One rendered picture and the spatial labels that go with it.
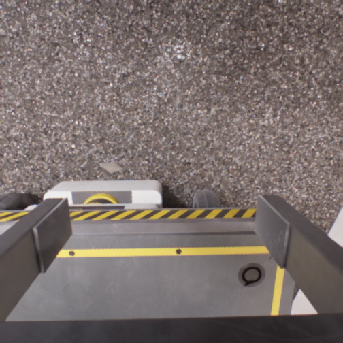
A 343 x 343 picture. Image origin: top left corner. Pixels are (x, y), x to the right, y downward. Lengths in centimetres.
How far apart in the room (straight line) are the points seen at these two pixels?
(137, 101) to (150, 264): 41
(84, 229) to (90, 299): 12
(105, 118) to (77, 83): 11
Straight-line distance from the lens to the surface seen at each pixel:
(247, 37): 69
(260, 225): 17
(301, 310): 102
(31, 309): 51
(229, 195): 72
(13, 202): 69
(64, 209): 17
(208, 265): 41
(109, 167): 68
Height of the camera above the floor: 65
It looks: 75 degrees down
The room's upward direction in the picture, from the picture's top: 175 degrees clockwise
